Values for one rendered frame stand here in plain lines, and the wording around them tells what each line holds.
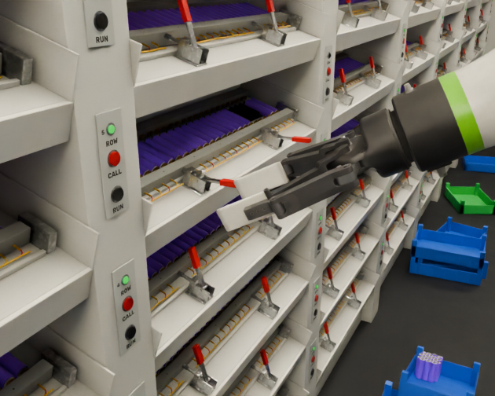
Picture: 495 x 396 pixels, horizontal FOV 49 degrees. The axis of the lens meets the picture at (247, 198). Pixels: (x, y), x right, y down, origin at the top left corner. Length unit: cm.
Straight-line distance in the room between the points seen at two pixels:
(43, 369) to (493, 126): 59
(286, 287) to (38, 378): 72
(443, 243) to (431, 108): 215
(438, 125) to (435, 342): 164
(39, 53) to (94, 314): 30
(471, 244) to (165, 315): 204
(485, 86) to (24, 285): 51
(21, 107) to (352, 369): 162
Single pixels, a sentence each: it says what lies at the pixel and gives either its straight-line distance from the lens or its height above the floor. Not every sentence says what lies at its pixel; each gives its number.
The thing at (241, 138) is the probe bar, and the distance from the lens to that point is 100.
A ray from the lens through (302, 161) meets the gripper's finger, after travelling 71.
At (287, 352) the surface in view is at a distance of 143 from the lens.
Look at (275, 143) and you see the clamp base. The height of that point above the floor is 95.
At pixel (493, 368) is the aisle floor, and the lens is 214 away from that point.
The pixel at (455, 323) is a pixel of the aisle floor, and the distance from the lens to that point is 232.
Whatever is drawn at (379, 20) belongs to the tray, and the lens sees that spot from 167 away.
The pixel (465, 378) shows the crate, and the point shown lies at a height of 2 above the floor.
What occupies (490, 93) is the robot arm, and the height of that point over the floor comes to 113.
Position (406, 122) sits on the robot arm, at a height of 110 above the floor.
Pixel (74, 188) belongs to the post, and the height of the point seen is 103.
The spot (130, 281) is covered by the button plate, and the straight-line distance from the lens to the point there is 71.
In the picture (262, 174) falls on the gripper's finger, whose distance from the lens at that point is 73.
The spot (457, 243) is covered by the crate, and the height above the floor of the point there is 9.
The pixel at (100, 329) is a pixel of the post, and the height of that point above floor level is 85.
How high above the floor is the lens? 124
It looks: 22 degrees down
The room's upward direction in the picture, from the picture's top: straight up
